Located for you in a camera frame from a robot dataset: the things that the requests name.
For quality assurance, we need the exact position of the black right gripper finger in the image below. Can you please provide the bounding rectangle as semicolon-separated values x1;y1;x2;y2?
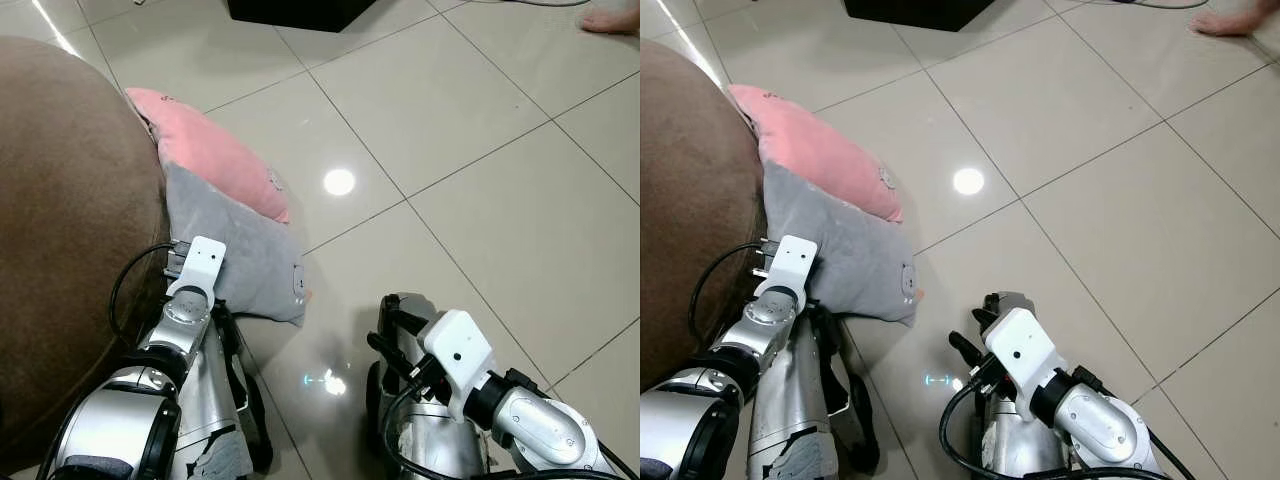
947;330;989;373
377;298;429;341
366;332;417;385
971;294;1013;331

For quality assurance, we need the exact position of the pink and grey pillow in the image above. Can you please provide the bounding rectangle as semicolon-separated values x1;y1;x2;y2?
727;84;927;327
125;87;312;327

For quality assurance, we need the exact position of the brown sofa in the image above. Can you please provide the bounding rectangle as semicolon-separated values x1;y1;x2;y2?
0;37;173;473
640;40;767;393

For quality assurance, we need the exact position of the black box furniture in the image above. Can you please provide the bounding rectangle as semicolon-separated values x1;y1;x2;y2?
227;0;379;34
843;0;997;32

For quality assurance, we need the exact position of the person's bare foot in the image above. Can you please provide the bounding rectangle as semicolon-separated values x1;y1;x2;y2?
1189;0;1280;38
579;4;641;37

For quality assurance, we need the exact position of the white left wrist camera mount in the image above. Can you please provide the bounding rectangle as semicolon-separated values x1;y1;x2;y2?
163;236;228;302
752;235;820;302

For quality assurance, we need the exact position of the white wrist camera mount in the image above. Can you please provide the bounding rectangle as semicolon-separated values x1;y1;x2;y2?
752;235;820;302
983;307;1069;422
416;309;501;424
163;236;228;302

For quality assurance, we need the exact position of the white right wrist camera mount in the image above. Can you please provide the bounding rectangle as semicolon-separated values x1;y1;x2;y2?
416;309;501;424
983;307;1069;422

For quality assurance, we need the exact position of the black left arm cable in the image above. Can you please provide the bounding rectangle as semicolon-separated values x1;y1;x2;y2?
688;242;767;339
107;243;179;343

